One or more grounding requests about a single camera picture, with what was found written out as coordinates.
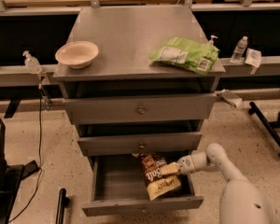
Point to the grey top drawer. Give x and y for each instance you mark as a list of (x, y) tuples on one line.
[(129, 109)]

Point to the grey drawer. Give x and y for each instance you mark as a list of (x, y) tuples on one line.
[(118, 188), (129, 144), (129, 109)]

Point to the grey bottom drawer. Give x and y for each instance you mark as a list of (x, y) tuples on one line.
[(118, 188)]

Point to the white paper bowl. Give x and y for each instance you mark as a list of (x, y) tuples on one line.
[(77, 54)]

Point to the black equipment base left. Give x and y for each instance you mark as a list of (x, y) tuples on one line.
[(10, 178)]

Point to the white paper packet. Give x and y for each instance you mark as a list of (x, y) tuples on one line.
[(253, 57)]

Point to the black stand base right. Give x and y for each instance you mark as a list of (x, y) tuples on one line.
[(270, 126)]

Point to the clear sanitizer bottle left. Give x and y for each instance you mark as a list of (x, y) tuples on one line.
[(32, 63)]

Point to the grey drawer cabinet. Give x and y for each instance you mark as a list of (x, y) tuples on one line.
[(125, 36)]

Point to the green chip bag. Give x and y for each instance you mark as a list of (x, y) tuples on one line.
[(187, 54)]

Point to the black tube bottom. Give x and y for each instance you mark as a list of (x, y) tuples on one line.
[(63, 201)]

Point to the brown chip bag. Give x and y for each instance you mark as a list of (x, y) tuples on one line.
[(156, 182)]

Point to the clear water bottle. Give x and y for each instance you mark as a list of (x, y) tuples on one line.
[(239, 49)]

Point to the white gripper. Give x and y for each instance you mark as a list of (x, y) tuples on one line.
[(186, 164)]

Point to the grey cloth on rail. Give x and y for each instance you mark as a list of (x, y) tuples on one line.
[(230, 97)]

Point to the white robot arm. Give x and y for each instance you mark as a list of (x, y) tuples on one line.
[(240, 201)]

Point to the sanitizer pump bottle behind bag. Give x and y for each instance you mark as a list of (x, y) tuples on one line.
[(212, 40)]

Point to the grey middle drawer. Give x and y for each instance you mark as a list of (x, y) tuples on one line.
[(129, 144)]

